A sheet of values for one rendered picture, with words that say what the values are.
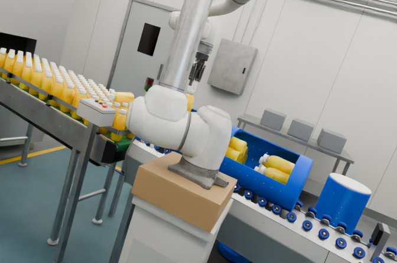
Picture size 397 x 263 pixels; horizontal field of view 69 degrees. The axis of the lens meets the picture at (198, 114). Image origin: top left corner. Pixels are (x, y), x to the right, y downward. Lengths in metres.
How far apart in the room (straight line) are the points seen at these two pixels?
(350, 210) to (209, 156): 1.40
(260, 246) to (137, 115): 0.94
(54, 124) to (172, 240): 1.33
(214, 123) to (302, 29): 4.12
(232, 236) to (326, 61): 3.79
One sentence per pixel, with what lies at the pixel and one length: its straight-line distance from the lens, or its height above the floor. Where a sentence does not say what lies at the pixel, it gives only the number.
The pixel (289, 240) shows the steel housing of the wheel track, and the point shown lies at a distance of 1.52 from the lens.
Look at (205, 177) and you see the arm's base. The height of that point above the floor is 1.13.
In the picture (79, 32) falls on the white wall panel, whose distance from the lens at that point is 6.65.
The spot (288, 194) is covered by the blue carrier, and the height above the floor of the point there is 1.07.
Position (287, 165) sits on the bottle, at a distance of 1.52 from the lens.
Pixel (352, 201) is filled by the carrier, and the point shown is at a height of 0.95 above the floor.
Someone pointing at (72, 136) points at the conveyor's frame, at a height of 0.80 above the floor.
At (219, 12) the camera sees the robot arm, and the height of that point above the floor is 1.76.
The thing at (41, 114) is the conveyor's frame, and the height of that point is 0.82.
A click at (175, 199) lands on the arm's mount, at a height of 1.05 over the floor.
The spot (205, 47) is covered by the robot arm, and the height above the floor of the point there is 1.60.
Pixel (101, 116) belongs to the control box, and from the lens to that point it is 1.68.
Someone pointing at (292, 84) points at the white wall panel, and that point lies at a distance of 4.95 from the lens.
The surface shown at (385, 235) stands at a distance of 1.56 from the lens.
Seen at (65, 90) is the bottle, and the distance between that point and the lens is 2.14.
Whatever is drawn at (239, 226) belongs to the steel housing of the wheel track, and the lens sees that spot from 1.58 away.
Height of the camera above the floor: 1.54
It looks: 11 degrees down
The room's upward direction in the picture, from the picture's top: 18 degrees clockwise
